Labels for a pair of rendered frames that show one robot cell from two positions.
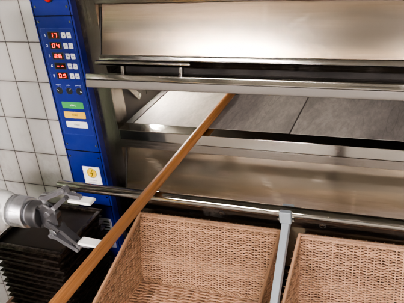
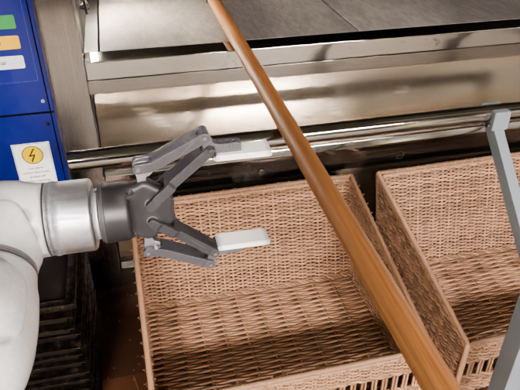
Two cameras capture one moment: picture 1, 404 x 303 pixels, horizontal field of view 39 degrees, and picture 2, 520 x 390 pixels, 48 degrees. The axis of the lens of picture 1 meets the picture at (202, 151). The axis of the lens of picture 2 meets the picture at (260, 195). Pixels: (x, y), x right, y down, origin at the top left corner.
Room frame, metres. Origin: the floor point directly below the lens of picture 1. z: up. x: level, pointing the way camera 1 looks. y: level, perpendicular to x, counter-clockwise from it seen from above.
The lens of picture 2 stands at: (0.76, 0.68, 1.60)
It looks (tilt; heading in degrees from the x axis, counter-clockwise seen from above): 34 degrees down; 323
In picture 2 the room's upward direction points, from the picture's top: straight up
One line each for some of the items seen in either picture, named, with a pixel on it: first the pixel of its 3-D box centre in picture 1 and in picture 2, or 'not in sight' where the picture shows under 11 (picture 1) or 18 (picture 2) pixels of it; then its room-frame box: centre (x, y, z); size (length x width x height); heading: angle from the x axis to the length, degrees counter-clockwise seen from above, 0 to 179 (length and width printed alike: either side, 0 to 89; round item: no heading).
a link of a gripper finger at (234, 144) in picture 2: (71, 193); (219, 138); (1.28, 0.35, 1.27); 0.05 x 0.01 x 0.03; 65
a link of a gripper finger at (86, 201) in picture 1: (81, 200); (241, 150); (1.27, 0.33, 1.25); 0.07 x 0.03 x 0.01; 65
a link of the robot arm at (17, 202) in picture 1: (23, 211); (75, 216); (1.35, 0.51, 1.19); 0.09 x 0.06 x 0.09; 155
